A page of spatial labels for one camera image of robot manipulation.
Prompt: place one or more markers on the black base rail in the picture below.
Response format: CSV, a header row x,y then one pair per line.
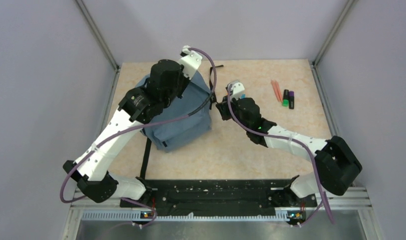
x,y
223,198

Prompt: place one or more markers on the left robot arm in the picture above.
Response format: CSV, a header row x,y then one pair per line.
x,y
167,80

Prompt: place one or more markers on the blue student backpack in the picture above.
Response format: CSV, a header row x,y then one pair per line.
x,y
197,102

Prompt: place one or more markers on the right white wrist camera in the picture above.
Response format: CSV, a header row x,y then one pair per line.
x,y
235,89

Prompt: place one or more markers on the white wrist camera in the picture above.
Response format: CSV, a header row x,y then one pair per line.
x,y
190,60
235,89

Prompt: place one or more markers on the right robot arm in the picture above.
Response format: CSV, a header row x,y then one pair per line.
x,y
335,165

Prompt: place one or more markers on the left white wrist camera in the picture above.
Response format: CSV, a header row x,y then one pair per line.
x,y
190,60

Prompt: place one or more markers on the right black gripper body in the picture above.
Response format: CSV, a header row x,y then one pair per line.
x,y
227,114

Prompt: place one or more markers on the purple highlighter marker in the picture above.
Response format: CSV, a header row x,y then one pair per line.
x,y
291,99

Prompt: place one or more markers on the green highlighter marker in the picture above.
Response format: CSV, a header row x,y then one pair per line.
x,y
285,101

